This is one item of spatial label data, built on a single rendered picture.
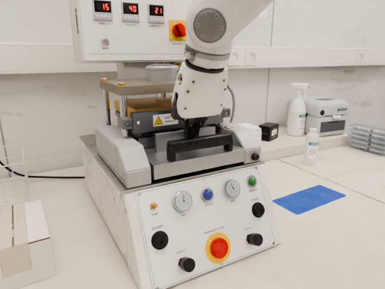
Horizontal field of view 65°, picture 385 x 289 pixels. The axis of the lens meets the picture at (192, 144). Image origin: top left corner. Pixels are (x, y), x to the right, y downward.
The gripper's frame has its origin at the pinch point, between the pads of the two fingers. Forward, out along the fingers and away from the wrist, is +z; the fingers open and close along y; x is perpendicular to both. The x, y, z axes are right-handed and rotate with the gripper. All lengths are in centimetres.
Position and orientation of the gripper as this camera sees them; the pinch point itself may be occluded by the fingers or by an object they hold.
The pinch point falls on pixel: (191, 132)
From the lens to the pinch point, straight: 65.4
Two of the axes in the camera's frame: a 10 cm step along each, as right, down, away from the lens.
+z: -1.7, 8.2, 5.5
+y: 8.7, -1.4, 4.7
